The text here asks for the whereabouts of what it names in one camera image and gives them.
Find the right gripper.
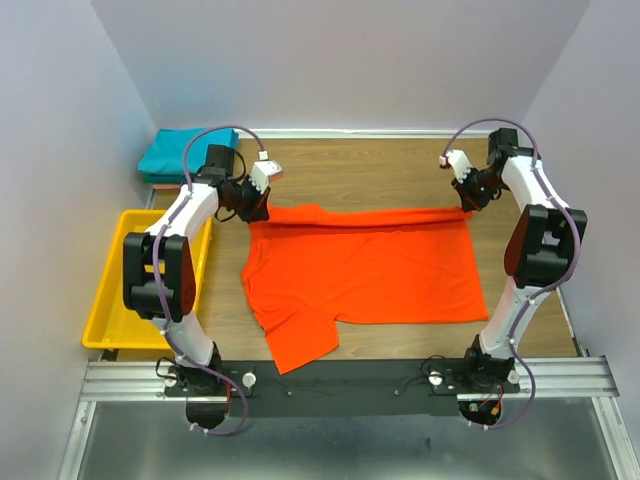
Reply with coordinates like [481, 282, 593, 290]
[450, 166, 505, 212]

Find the orange t shirt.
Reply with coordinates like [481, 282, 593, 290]
[242, 205, 488, 374]

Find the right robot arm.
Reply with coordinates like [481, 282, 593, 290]
[439, 125, 588, 392]

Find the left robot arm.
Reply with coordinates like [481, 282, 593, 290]
[123, 147, 283, 395]

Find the white table edge strip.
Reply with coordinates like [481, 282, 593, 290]
[247, 128, 494, 140]

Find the pink folded t shirt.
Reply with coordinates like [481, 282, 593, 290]
[151, 184, 181, 191]

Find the teal folded t shirt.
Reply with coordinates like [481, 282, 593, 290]
[138, 128, 238, 175]

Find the yellow plastic bin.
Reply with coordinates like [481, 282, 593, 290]
[81, 208, 214, 350]

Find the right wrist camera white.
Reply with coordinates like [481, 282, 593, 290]
[439, 150, 477, 186]

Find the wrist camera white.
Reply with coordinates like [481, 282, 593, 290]
[439, 150, 477, 186]
[249, 150, 284, 194]

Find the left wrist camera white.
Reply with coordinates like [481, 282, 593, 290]
[249, 150, 284, 194]

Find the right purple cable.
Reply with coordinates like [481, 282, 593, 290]
[442, 117, 584, 432]

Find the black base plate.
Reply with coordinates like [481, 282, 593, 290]
[155, 355, 520, 432]

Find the aluminium frame rail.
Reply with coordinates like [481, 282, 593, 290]
[60, 356, 639, 479]

